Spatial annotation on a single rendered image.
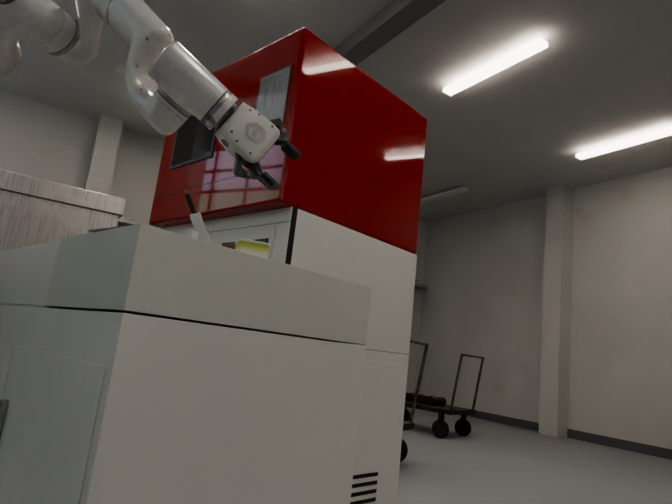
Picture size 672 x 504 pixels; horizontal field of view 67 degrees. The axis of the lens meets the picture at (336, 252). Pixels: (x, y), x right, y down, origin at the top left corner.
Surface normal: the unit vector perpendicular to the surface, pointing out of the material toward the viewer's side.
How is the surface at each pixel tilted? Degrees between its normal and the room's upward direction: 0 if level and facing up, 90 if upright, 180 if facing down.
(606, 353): 90
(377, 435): 90
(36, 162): 90
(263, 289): 90
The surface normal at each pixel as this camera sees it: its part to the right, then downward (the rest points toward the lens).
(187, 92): 0.02, 0.44
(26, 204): 0.53, -0.11
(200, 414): 0.74, -0.05
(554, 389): -0.83, -0.20
